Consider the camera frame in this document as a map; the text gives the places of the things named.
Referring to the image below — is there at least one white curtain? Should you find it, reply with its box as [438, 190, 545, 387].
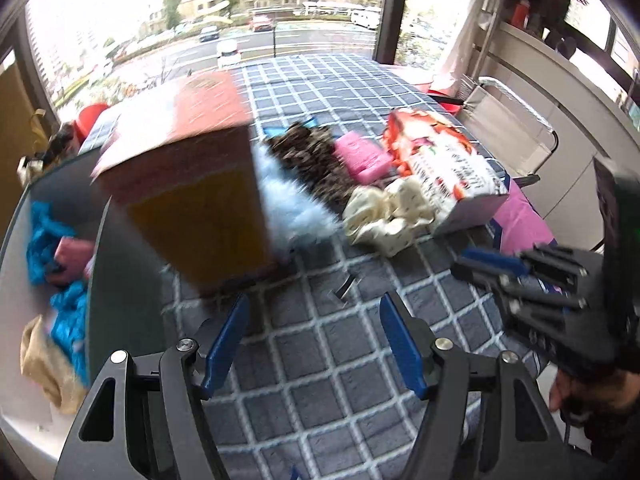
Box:
[435, 0, 494, 92]

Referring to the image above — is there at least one brown cardboard sheet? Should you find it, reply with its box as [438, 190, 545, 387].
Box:
[0, 50, 51, 201]

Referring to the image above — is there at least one beige folding chair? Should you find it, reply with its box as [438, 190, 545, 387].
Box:
[459, 76, 559, 192]

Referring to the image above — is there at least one person's right hand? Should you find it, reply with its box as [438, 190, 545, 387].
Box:
[548, 367, 640, 427]

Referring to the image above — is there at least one grey storage bin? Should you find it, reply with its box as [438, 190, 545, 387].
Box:
[0, 147, 167, 467]

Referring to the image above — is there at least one red white snack bag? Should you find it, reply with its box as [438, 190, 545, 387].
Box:
[382, 107, 511, 236]

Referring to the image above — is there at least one leopard print cloth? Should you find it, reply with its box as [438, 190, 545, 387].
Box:
[264, 122, 359, 207]

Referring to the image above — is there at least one brown cloth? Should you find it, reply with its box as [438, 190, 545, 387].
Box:
[20, 314, 89, 415]

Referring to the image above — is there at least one red yellow cardboard box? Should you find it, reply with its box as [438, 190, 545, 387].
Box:
[90, 71, 279, 297]

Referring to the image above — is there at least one small metal clip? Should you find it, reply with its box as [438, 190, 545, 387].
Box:
[334, 276, 362, 300]

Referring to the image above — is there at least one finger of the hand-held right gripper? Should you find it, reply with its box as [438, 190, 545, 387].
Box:
[475, 275, 591, 328]
[450, 242, 592, 286]

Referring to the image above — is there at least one pink plastic basin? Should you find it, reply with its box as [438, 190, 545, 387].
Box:
[399, 64, 437, 87]

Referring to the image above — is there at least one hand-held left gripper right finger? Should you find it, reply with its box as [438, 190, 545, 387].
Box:
[378, 290, 571, 480]

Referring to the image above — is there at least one red plastic tub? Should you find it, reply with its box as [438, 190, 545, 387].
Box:
[427, 86, 467, 107]

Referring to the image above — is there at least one red round object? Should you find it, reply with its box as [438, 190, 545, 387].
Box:
[75, 103, 110, 142]

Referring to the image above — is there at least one pink towel block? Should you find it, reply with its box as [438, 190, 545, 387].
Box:
[334, 131, 395, 185]

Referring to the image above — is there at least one light blue fluffy cloth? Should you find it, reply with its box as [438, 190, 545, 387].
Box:
[252, 147, 346, 257]

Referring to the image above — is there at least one dark pink sock bundle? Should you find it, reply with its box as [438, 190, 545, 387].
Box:
[47, 237, 96, 282]

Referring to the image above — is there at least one black window frame post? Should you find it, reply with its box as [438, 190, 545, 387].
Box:
[372, 0, 412, 66]

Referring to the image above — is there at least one cream polka dot cloth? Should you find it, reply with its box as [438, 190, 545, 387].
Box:
[342, 177, 434, 257]

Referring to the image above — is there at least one beige cabinet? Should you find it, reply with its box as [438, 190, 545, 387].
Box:
[475, 24, 640, 252]

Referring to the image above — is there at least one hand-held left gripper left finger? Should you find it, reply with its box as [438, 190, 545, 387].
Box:
[52, 292, 251, 480]

